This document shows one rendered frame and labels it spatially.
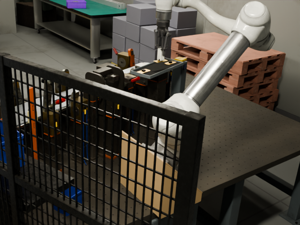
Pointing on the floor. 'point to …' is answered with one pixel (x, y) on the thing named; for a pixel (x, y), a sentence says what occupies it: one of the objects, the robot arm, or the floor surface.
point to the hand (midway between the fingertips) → (160, 54)
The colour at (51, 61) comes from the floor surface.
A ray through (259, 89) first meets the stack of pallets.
